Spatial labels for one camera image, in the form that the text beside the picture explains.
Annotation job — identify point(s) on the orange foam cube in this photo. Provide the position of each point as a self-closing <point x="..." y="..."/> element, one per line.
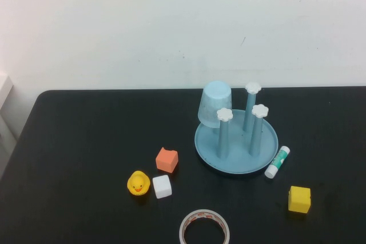
<point x="166" y="160"/>

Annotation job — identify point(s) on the light blue plastic cup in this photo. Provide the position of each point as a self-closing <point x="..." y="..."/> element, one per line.
<point x="214" y="104"/>

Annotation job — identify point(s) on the white green glue stick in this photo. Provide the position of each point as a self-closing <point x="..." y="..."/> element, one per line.
<point x="276" y="162"/>

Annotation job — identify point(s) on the yellow foam cube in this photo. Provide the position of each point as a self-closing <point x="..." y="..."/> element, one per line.
<point x="299" y="200"/>

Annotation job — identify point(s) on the blue four-post cup stand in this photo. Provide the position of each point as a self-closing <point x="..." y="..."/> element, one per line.
<point x="237" y="155"/>

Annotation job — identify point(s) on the white tape roll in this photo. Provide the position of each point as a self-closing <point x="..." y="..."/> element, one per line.
<point x="225" y="228"/>

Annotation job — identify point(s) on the white foam cube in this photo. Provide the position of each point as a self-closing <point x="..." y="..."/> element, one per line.
<point x="162" y="187"/>

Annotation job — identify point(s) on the yellow rubber duck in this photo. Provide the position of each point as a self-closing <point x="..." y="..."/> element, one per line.
<point x="138" y="184"/>

